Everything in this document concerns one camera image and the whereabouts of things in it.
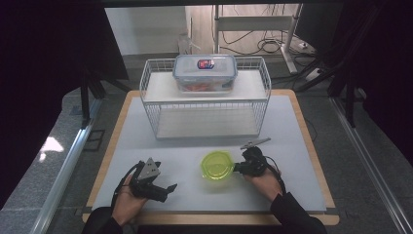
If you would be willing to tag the white desk frame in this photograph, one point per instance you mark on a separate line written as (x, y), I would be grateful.
(253, 23)

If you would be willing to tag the black metal stand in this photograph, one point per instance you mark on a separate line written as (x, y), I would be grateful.
(350, 104)
(86, 97)

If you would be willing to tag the person's right hand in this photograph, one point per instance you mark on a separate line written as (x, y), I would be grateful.
(266, 185)

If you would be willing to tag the person's left hand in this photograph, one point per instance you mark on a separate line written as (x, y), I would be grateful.
(125, 204)

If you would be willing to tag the white power strip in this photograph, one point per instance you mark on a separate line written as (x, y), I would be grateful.
(313, 74)

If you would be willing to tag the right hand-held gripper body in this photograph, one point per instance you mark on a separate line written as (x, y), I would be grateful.
(255, 161)

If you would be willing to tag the black floor socket cover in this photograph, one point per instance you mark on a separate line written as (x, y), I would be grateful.
(94, 139)

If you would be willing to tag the dark curtain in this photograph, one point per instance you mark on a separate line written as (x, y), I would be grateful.
(39, 81)
(393, 65)

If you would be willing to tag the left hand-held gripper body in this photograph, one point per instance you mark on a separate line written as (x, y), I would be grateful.
(147, 172)

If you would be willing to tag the aluminium rail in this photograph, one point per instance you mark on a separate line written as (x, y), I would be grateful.
(373, 165)
(65, 175)

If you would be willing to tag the clear container with blue-trimmed lid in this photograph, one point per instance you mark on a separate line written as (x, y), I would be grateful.
(191, 73)

